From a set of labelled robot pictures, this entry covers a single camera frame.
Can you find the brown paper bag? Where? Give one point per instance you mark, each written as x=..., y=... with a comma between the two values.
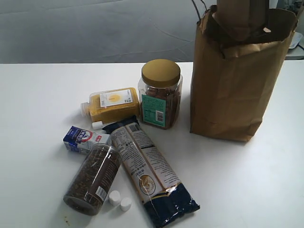
x=232, y=81

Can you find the long dark snack packet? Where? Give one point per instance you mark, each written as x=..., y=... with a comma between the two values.
x=162, y=193

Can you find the grey cloth rag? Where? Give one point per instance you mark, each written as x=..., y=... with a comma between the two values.
x=295, y=40

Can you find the nut jar with gold lid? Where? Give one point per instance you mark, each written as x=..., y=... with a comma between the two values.
x=160, y=93

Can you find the yellow grain plastic bottle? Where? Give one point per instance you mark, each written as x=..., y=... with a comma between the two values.
x=111, y=106

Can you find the small white cylinder near bottle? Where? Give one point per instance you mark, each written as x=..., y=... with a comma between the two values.
x=97, y=125

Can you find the clear jar of dark grains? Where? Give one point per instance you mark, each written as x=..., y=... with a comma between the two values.
x=91, y=184

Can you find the blue white milk carton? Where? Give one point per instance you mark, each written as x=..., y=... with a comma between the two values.
x=82, y=140

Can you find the white cylinder tablet left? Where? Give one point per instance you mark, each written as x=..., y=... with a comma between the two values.
x=114, y=198

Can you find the white cylinder tablet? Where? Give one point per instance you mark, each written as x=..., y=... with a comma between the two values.
x=114, y=198
x=125, y=204

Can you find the white cylinder tablet right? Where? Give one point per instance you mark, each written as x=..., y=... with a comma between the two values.
x=125, y=204

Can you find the white fabric backdrop curtain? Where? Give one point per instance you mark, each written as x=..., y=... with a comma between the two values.
x=98, y=31

